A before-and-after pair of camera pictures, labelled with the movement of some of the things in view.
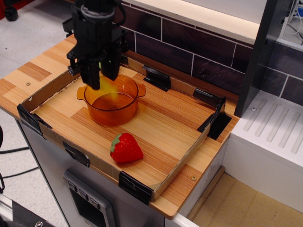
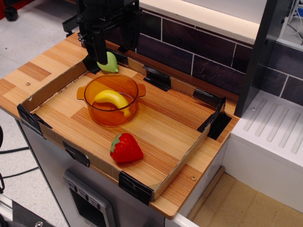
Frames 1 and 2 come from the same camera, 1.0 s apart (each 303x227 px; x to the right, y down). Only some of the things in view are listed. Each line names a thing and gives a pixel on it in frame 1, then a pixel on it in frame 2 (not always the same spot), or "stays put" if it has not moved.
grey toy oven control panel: (92, 208) stays put
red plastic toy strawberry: (125, 148) stays put
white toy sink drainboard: (272, 126) stays put
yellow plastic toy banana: (107, 85) -> (111, 96)
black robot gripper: (93, 24) -> (98, 15)
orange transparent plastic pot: (114, 103) stays put
